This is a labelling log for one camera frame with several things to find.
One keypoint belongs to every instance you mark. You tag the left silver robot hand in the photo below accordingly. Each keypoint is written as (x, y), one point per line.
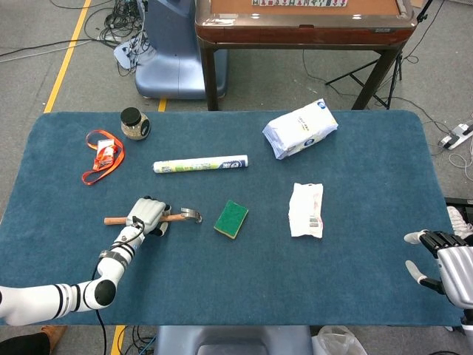
(148, 212)

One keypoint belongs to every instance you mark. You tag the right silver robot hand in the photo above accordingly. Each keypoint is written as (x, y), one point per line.
(456, 270)

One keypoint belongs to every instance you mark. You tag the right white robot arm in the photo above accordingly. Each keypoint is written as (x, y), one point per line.
(468, 320)

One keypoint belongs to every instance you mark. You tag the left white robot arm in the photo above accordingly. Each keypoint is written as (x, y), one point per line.
(74, 296)

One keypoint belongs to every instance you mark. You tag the green yellow sponge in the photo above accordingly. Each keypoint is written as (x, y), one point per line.
(230, 218)

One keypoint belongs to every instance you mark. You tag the white sneaker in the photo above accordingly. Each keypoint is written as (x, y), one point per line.
(458, 220)

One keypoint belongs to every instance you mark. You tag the white plastic wrap roll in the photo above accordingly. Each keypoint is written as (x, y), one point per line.
(199, 165)

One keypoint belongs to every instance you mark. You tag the orange white badge card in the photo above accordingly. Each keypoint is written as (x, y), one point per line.
(104, 153)

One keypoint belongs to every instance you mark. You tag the glass jar black lid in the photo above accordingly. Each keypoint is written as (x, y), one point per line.
(133, 127)

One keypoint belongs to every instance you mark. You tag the blue table mat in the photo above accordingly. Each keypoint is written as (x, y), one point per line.
(258, 281)

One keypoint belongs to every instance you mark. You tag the clear plastic bag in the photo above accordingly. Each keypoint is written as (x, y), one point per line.
(338, 342)

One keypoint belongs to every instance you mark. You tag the grey blue robot torso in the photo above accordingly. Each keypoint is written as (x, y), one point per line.
(229, 342)

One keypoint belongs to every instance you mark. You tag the brown leather shoe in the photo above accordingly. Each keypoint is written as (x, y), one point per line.
(55, 334)

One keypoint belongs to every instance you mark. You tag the flat white plastic packet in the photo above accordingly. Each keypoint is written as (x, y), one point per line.
(306, 211)

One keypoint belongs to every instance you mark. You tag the white power strip with plugs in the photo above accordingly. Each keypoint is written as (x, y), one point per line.
(123, 53)

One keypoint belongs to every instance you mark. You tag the white tissue pack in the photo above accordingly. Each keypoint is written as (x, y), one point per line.
(299, 129)

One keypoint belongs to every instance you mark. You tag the black trouser leg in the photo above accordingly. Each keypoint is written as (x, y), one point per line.
(22, 345)

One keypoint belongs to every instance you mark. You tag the black tripod stand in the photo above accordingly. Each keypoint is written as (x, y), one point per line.
(397, 70)

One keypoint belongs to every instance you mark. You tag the brown mahjong table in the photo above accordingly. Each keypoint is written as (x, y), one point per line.
(303, 33)

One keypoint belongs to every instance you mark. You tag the row of mahjong tiles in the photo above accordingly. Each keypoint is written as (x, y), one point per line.
(299, 3)

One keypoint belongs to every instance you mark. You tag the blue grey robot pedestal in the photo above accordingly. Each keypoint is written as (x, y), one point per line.
(170, 55)

